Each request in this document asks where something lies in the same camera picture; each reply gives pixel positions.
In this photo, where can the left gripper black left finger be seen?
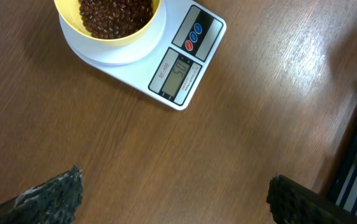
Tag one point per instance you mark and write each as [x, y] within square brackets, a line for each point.
[54, 201]

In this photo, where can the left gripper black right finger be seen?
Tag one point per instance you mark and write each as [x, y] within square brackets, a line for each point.
[290, 202]

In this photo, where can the white digital kitchen scale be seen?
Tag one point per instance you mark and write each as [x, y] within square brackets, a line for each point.
[168, 62]

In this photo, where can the pale yellow plastic bowl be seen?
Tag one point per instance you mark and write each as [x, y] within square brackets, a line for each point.
[69, 10]

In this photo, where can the red beans in bowl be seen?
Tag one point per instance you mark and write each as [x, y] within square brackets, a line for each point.
[115, 19]

